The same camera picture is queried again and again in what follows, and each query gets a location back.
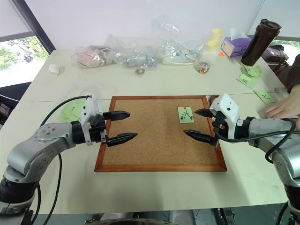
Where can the wood framed cork board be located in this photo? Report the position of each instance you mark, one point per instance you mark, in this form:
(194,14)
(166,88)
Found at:
(159,140)

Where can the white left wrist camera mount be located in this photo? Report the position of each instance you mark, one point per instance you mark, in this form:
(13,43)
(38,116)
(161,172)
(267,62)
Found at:
(87,112)

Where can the person's brown sleeved forearm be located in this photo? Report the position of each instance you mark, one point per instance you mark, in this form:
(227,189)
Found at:
(295,75)

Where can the stacked yellow lidded cups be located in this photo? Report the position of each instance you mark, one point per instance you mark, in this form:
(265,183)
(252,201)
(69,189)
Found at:
(213,44)

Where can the flat clear plastic bag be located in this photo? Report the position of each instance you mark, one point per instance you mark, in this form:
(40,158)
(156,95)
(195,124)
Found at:
(82,90)

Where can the purple tissue box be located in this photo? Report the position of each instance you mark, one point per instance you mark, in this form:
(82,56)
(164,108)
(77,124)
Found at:
(235,47)

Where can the dark chair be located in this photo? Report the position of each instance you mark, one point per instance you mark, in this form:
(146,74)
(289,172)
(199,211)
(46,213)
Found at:
(12,100)

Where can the dark brown bag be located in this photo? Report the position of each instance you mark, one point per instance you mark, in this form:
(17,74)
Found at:
(275,56)

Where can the small jar of pushpins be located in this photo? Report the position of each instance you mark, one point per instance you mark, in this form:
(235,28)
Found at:
(202,67)

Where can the bag of pink cloth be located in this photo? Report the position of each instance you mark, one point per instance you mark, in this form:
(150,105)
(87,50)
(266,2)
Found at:
(92,57)

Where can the dark window frame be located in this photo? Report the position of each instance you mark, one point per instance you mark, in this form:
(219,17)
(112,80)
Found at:
(37,24)

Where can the clear bag with grey parts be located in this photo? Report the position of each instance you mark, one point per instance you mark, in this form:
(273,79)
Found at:
(136,56)

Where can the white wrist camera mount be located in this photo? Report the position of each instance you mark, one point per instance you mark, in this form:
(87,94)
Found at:
(87,112)
(227,105)

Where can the small white roll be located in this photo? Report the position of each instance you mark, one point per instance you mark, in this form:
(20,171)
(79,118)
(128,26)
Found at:
(54,69)

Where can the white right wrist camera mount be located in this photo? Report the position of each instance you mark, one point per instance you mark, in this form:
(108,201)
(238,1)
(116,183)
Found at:
(227,105)

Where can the person's bare hand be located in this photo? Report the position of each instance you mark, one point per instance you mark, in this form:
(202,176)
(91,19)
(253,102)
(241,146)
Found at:
(284,105)

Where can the green note with black scribble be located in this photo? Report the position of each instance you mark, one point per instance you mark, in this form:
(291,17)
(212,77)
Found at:
(187,120)

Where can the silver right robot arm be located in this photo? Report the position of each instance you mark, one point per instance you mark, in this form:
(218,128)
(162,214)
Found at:
(262,126)

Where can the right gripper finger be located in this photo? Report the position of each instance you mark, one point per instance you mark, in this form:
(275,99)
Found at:
(200,136)
(205,112)

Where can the small orange clip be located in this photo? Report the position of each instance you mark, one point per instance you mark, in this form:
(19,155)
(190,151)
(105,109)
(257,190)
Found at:
(221,54)

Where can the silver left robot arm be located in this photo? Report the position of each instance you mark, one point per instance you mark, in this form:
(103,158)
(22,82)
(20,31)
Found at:
(47,138)

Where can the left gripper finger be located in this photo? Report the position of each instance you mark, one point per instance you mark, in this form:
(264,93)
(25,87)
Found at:
(120,115)
(123,138)

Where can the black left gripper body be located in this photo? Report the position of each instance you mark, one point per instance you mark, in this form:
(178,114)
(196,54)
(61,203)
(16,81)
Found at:
(97,131)

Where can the green paper note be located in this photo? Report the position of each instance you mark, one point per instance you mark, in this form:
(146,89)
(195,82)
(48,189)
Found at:
(265,96)
(247,81)
(254,71)
(70,111)

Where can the brown travel tumbler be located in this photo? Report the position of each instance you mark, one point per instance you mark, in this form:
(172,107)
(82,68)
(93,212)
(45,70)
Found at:
(257,44)

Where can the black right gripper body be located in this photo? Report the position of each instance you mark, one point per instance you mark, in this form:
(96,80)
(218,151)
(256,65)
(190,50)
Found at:
(218,133)

